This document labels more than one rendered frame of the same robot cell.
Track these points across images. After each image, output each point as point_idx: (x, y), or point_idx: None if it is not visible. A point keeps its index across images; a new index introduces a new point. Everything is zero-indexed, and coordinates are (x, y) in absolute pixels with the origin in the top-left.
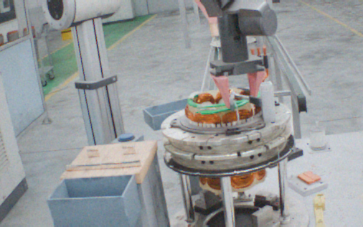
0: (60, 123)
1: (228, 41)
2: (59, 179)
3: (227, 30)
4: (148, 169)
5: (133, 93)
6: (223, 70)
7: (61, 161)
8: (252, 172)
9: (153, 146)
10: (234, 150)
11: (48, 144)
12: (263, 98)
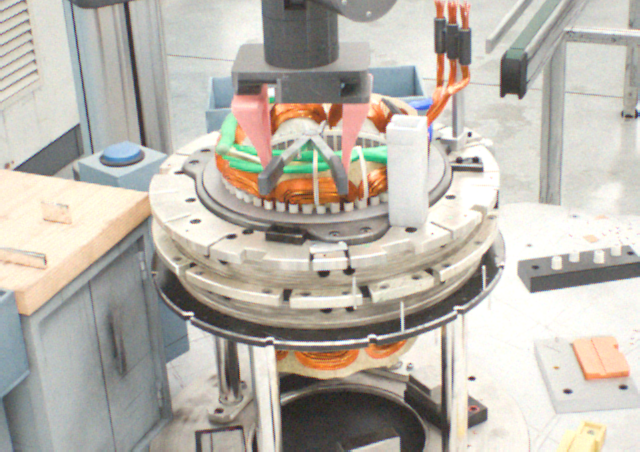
0: None
1: (271, 7)
2: (177, 137)
3: None
4: (76, 274)
5: None
6: (249, 83)
7: (202, 89)
8: (315, 350)
9: (127, 212)
10: (281, 283)
11: (188, 38)
12: (391, 161)
